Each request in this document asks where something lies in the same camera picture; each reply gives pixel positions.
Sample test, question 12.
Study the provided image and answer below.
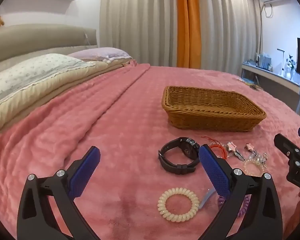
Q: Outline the purple spiral hair tie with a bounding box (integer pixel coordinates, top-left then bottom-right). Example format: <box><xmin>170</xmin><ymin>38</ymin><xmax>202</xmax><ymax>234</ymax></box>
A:
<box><xmin>218</xmin><ymin>194</ymin><xmax>250</xmax><ymax>218</ymax></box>

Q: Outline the white air conditioner pipe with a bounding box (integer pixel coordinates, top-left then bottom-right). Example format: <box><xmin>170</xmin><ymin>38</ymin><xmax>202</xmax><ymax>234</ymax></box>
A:
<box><xmin>259</xmin><ymin>2</ymin><xmax>264</xmax><ymax>58</ymax></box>

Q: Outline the pink star hair clip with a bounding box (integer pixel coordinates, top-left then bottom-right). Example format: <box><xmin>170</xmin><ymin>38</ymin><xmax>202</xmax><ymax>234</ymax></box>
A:
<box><xmin>226</xmin><ymin>141</ymin><xmax>245</xmax><ymax>161</ymax></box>

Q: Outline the row of books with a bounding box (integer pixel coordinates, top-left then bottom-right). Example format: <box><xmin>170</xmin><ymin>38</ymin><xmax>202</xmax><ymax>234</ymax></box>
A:
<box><xmin>255</xmin><ymin>52</ymin><xmax>273</xmax><ymax>70</ymax></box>

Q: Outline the cream spiral hair tie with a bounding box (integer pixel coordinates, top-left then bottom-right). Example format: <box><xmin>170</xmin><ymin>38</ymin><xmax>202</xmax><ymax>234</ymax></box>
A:
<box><xmin>157</xmin><ymin>187</ymin><xmax>199</xmax><ymax>221</ymax></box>

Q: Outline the black wrist watch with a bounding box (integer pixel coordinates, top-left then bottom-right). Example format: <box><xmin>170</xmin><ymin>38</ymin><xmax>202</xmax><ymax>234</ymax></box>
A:
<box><xmin>158</xmin><ymin>137</ymin><xmax>201</xmax><ymax>175</ymax></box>

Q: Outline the white floral pillow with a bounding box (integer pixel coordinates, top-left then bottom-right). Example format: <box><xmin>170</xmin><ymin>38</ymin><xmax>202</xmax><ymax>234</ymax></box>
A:
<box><xmin>0</xmin><ymin>53</ymin><xmax>97</xmax><ymax>109</ymax></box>

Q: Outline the pink fleece blanket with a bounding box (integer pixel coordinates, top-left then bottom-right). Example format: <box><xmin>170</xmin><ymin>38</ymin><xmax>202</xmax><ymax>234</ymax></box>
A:
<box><xmin>0</xmin><ymin>64</ymin><xmax>300</xmax><ymax>240</ymax></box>

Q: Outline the white vase with flowers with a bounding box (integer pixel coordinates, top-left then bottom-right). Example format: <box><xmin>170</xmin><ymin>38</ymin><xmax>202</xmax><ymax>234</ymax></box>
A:
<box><xmin>285</xmin><ymin>54</ymin><xmax>296</xmax><ymax>79</ymax></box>

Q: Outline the clear crystal bead bracelet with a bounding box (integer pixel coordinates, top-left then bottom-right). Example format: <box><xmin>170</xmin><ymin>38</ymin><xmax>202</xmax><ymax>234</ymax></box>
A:
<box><xmin>243</xmin><ymin>158</ymin><xmax>265</xmax><ymax>176</ymax></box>

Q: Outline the red string bracelet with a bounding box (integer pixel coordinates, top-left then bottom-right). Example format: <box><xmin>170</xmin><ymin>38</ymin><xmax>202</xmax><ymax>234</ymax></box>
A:
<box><xmin>201</xmin><ymin>136</ymin><xmax>228</xmax><ymax>160</ymax></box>

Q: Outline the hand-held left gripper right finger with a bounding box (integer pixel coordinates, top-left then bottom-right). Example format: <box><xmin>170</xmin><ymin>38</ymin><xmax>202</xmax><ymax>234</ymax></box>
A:
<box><xmin>199</xmin><ymin>144</ymin><xmax>283</xmax><ymax>240</ymax></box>

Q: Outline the lilac pillow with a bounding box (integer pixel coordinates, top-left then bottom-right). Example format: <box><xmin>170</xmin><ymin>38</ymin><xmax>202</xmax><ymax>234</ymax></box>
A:
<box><xmin>68</xmin><ymin>47</ymin><xmax>132</xmax><ymax>63</ymax></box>

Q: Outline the white desk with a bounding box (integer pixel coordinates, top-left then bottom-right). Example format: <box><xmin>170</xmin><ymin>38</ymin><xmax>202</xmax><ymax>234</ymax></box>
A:
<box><xmin>241</xmin><ymin>61</ymin><xmax>300</xmax><ymax>110</ymax></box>

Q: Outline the cream quilt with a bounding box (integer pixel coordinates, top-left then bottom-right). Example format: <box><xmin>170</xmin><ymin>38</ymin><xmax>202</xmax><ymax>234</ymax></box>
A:
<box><xmin>0</xmin><ymin>60</ymin><xmax>135</xmax><ymax>139</ymax></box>

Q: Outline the white desk lamp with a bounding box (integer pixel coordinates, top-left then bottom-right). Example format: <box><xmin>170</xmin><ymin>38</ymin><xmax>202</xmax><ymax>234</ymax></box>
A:
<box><xmin>277</xmin><ymin>48</ymin><xmax>286</xmax><ymax>75</ymax></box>

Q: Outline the orange curtain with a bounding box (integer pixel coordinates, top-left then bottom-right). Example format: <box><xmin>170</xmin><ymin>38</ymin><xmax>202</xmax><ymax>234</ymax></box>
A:
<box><xmin>175</xmin><ymin>0</ymin><xmax>202</xmax><ymax>68</ymax></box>

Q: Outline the beige padded headboard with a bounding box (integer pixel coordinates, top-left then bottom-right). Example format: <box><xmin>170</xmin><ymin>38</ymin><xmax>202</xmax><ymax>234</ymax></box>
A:
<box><xmin>0</xmin><ymin>24</ymin><xmax>98</xmax><ymax>67</ymax></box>

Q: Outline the silver butterfly charm bracelet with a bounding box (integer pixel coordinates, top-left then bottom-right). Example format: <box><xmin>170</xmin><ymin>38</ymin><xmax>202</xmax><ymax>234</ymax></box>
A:
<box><xmin>252</xmin><ymin>151</ymin><xmax>268</xmax><ymax>167</ymax></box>

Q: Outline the light blue hair clip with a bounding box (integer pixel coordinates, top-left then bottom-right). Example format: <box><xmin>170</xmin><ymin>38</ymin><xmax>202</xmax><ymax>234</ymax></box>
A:
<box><xmin>199</xmin><ymin>188</ymin><xmax>217</xmax><ymax>209</ymax></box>

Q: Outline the brown wicker basket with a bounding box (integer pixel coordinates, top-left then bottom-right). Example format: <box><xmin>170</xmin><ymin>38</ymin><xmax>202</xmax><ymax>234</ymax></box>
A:
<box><xmin>161</xmin><ymin>86</ymin><xmax>267</xmax><ymax>132</ymax></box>

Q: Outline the grey curtain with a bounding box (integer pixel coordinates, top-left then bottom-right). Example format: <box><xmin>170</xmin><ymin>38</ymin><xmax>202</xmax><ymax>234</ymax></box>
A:
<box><xmin>199</xmin><ymin>0</ymin><xmax>263</xmax><ymax>75</ymax></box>
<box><xmin>99</xmin><ymin>0</ymin><xmax>180</xmax><ymax>67</ymax></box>

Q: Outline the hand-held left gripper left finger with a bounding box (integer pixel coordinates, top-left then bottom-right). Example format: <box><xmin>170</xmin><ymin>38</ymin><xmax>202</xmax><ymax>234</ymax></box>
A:
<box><xmin>16</xmin><ymin>146</ymin><xmax>102</xmax><ymax>240</ymax></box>

